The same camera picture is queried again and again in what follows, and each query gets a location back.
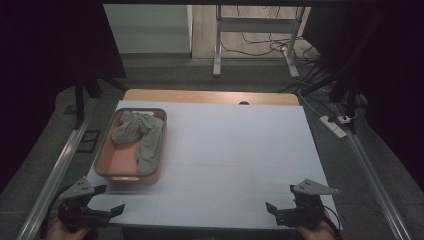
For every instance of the black curtain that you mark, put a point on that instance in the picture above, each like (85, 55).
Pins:
(393, 66)
(50, 66)

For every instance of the black tripod stand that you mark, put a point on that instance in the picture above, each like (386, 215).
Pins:
(79, 100)
(351, 96)

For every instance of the white power strip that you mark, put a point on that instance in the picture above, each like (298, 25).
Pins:
(333, 128)

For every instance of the orange basket with grey rim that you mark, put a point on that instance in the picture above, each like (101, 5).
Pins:
(116, 163)

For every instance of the aluminium floor rail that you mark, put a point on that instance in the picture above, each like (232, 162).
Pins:
(373, 180)
(56, 173)

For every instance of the white plug adapter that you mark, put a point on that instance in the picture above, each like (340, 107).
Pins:
(345, 119)

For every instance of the grey garment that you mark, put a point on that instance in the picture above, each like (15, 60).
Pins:
(146, 140)

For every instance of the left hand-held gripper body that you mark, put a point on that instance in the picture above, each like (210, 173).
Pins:
(77, 191)

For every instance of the white table cover sheet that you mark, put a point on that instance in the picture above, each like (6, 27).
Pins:
(233, 150)

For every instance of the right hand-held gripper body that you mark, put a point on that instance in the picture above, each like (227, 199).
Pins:
(310, 210)

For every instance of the person's right hand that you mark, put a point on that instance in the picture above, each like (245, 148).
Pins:
(316, 233)

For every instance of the person's left hand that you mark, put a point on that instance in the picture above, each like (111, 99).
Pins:
(58, 232)

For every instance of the white metal stand frame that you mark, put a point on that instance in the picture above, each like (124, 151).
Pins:
(256, 25)

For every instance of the dark floor outlet frame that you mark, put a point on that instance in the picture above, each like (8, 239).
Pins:
(88, 141)

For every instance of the white cabinet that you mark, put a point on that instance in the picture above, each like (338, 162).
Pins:
(146, 30)

